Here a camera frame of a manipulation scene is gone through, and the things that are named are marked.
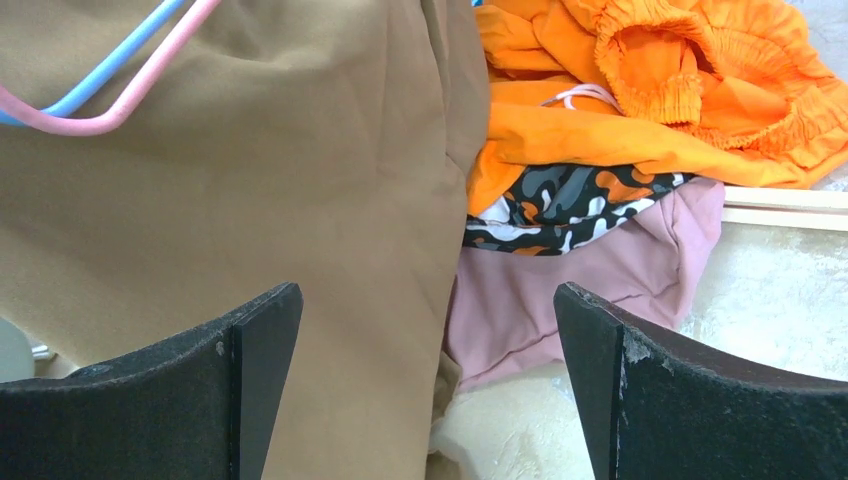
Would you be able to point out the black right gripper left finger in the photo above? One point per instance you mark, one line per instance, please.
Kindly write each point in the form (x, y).
(201, 404)

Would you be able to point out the pink shorts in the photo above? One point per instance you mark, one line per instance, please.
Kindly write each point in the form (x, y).
(509, 311)

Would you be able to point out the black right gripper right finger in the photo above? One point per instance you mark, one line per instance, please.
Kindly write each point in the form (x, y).
(655, 404)

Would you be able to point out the orange shorts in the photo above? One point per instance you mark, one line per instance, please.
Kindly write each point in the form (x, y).
(729, 90)

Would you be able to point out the camouflage patterned shorts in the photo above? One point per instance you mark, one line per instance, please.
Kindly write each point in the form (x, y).
(551, 210)

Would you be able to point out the wooden clothes rack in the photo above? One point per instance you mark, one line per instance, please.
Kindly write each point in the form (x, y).
(790, 208)

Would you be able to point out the tan khaki shorts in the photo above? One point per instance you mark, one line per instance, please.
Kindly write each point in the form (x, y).
(325, 143)

